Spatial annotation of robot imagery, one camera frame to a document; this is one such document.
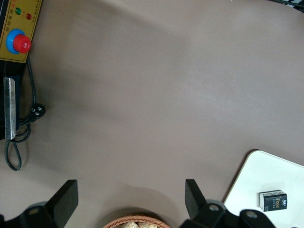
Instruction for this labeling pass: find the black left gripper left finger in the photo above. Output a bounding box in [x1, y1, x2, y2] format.
[20, 180, 79, 228]

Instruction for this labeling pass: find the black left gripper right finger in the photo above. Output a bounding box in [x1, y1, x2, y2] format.
[180, 179, 238, 228]

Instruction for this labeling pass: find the beige plastic tray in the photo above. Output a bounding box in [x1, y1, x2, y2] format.
[222, 149, 304, 228]

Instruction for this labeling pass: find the round wicker basket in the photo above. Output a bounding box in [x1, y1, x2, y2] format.
[102, 214, 170, 228]

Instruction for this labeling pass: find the small black box gold print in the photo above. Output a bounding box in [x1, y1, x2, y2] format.
[259, 189, 288, 212]

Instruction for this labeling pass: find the silver metal bar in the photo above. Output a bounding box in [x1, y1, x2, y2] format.
[3, 77, 17, 140]

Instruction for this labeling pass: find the black base block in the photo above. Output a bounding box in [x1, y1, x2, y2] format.
[0, 60, 27, 142]

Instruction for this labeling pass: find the yellow emergency stop control box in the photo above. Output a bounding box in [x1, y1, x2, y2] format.
[0, 0, 43, 64]

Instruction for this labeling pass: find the black power cable with plug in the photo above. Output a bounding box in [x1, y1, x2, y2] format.
[5, 57, 46, 172]

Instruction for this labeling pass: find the black floor cable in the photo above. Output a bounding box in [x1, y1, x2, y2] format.
[275, 0, 304, 15]

